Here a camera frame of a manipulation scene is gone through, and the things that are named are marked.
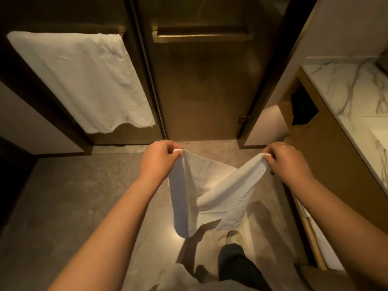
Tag person's right hand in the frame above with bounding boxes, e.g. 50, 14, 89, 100
262, 141, 314, 191

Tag person's left hand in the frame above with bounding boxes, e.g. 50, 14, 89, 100
139, 139, 184, 185

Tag small white towel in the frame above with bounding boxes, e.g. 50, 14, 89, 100
168, 148, 272, 239

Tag person's left forearm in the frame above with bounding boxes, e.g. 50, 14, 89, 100
47, 175, 164, 291

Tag person's right forearm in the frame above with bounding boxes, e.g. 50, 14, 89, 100
288, 175, 388, 291

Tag large folded white towel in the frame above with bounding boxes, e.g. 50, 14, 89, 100
296, 199, 346, 272

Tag person's white shoe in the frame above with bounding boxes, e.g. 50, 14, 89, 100
226, 229, 245, 247

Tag person's dark trousers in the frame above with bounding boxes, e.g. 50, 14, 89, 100
218, 242, 273, 291

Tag white bath towel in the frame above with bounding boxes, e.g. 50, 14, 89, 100
6, 30, 156, 134

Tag wooden vanity cabinet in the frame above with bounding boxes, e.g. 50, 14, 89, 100
277, 56, 388, 291

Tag bronze glass shower door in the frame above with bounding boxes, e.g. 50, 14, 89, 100
130, 0, 291, 142
0, 0, 166, 146

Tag brass door handle bar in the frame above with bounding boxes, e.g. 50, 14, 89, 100
151, 25, 255, 44

